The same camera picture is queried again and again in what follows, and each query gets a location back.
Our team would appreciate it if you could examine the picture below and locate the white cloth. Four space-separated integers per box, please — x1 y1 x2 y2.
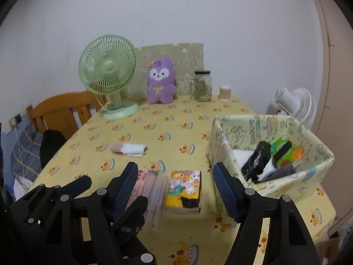
13 175 34 201

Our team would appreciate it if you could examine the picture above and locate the black cloth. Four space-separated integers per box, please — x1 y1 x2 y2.
40 130 68 169

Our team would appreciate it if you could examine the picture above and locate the green printed board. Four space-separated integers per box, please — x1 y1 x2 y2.
121 43 205 100

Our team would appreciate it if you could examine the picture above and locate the wooden chair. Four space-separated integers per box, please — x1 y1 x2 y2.
26 91 107 137

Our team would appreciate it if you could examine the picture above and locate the beige door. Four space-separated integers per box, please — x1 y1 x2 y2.
303 0 353 232

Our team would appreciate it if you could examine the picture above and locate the yellow cartoon tissue pack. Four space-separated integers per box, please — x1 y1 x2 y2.
165 170 202 215

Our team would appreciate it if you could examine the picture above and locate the cotton swab container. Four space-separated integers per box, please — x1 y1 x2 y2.
219 85 231 102

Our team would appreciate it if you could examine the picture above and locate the cardboard box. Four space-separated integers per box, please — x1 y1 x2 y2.
314 232 342 265

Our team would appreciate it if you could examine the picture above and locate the black plastic packet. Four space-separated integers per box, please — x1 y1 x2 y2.
240 141 272 184

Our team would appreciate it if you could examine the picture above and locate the yellow cartoon fabric storage box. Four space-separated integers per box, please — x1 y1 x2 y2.
207 114 335 224

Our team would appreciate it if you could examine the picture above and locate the plaid bedding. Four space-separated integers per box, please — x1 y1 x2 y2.
10 123 45 183

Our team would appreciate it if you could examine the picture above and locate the green orange tissue pack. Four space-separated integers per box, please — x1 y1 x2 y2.
270 136 304 169

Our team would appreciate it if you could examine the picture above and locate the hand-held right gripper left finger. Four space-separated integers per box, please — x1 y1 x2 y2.
41 161 139 265

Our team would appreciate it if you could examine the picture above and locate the wall socket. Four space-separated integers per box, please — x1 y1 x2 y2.
9 113 23 129

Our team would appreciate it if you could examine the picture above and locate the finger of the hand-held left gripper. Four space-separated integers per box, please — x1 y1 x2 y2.
7 174 93 227
110 195 155 265

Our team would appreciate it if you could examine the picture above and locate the white rolled packet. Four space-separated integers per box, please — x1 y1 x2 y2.
110 143 148 158

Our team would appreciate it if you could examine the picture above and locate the pink clear packet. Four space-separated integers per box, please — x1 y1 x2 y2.
130 168 169 231

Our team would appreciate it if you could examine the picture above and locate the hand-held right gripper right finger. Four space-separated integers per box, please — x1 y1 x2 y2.
213 162 320 265

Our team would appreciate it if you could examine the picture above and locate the glass jar with dark lid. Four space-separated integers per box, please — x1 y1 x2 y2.
190 70 213 102

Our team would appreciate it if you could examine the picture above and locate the white standing fan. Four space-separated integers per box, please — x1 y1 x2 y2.
266 87 317 130

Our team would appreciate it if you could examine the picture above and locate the purple plush toy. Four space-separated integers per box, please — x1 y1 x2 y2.
146 58 177 105

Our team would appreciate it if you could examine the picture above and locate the green desk fan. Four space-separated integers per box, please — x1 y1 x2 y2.
79 34 141 120

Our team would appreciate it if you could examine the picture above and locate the white paper sheet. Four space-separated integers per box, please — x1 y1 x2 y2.
230 149 255 169

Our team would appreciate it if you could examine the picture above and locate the yellow printed tablecloth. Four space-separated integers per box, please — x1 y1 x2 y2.
29 94 337 265

